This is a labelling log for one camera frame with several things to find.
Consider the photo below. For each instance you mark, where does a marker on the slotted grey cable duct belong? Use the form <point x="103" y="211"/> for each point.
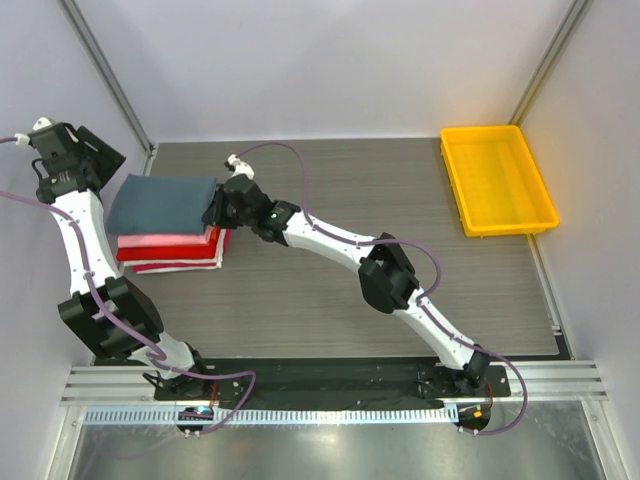
<point x="201" y="416"/>

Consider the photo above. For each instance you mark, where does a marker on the yellow plastic tray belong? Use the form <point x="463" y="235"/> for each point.
<point x="496" y="183"/>

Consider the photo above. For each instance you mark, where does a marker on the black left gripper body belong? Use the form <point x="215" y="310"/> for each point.
<point x="80" y="158"/>

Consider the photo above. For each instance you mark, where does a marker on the aluminium corner post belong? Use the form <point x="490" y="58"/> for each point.
<point x="560" y="40"/>
<point x="95" y="53"/>

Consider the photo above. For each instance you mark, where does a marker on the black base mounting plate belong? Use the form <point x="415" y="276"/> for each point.
<point x="333" y="383"/>

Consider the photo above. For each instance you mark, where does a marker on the right aluminium corner post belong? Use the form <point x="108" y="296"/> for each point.
<point x="560" y="40"/>

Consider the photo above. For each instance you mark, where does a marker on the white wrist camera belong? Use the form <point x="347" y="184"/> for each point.
<point x="237" y="166"/>
<point x="40" y="125"/>

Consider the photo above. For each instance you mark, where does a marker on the left aluminium corner post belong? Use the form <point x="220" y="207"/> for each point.
<point x="95" y="53"/>

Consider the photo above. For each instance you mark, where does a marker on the red folded t-shirt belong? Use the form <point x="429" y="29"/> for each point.
<point x="188" y="253"/>

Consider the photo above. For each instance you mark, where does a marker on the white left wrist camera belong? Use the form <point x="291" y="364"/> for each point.
<point x="40" y="125"/>

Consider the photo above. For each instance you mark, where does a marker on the blue-grey t-shirt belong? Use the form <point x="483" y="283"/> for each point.
<point x="161" y="205"/>

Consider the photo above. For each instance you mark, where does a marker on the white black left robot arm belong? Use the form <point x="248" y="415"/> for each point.
<point x="113" y="318"/>

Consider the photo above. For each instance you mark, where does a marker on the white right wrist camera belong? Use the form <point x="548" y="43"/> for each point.
<point x="237" y="166"/>

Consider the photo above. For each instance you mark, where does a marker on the aluminium frame rail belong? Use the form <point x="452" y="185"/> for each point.
<point x="555" y="380"/>

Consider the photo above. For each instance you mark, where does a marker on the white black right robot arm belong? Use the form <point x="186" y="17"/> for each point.
<point x="387" y="277"/>

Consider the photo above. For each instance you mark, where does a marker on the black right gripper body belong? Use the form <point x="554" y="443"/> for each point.
<point x="220" y="207"/>

